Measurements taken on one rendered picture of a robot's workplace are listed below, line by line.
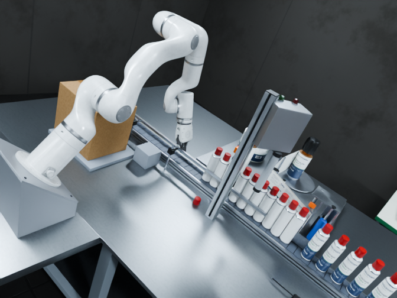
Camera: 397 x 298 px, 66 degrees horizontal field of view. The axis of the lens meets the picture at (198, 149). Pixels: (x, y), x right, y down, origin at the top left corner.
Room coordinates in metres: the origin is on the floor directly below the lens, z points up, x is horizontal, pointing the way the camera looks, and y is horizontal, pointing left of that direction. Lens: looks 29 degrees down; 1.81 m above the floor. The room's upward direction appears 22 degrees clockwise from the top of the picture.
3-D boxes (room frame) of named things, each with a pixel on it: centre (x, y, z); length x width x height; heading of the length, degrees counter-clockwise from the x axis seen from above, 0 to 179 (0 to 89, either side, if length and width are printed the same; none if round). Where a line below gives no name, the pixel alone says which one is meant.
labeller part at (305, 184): (1.78, -0.63, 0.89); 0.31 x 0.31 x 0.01
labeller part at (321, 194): (1.22, -0.63, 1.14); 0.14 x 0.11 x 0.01; 63
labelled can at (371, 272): (1.00, -0.84, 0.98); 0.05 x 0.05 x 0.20
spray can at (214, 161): (1.37, -0.10, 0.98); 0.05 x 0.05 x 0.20
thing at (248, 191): (1.27, -0.31, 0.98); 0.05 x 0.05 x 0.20
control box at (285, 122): (1.19, -0.26, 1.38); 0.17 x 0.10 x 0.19; 118
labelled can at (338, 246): (1.07, -0.71, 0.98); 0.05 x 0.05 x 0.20
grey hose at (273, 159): (1.16, -0.31, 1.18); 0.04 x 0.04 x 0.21
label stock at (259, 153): (1.86, -0.33, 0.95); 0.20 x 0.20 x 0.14
